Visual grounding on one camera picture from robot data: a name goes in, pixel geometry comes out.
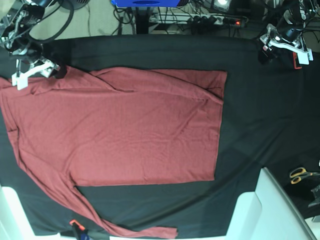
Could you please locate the blue box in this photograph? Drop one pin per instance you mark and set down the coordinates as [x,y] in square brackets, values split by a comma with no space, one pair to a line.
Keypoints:
[145,3]

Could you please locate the orange blue front clamp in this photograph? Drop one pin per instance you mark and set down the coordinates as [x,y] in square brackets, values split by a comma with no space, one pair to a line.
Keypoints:
[79,231]

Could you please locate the red long-sleeve shirt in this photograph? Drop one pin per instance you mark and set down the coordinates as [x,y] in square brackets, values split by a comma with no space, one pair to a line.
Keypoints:
[117,126]

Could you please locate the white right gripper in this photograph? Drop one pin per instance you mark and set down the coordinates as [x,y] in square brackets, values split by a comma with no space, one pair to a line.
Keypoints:
[44,66]

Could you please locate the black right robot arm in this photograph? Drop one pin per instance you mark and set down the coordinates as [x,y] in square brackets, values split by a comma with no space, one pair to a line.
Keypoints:
[29,53]

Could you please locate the white power strip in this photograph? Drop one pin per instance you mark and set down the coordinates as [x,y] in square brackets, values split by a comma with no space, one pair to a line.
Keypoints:
[220,20]

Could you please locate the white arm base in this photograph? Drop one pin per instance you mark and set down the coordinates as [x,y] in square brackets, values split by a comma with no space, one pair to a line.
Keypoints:
[14,224]
[267,213]

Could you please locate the black table cloth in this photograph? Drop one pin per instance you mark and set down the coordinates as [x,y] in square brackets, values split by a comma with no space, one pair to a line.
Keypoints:
[270,118]

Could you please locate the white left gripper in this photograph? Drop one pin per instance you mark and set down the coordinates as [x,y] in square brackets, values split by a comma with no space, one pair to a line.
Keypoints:
[289,38]

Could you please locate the orange black clamp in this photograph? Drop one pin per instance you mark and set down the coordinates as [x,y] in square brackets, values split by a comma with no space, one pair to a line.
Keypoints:
[291,60]

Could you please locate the black stand pole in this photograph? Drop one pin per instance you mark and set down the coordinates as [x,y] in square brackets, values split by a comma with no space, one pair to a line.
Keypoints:
[142,17]

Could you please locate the yellow-handled scissors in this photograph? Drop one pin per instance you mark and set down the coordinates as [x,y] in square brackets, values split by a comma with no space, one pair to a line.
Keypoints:
[300,174]

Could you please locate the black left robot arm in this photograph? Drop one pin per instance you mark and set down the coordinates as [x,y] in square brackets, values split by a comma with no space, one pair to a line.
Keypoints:
[296,12]

